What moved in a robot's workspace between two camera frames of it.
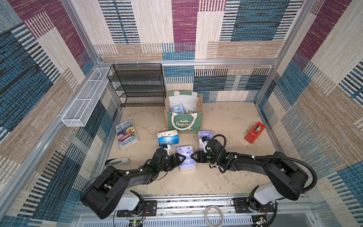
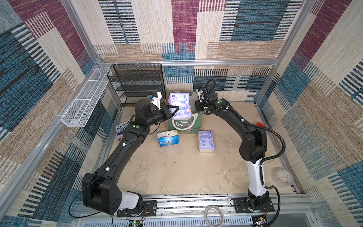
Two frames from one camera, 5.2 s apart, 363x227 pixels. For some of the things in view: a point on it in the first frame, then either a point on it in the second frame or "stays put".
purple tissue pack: (189, 164) -> (181, 100)
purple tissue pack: (202, 134) stays put
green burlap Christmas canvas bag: (184, 111) stays put
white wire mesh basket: (80, 112) stays put
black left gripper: (177, 161) -> (167, 114)
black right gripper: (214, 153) -> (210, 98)
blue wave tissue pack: (169, 137) stays put
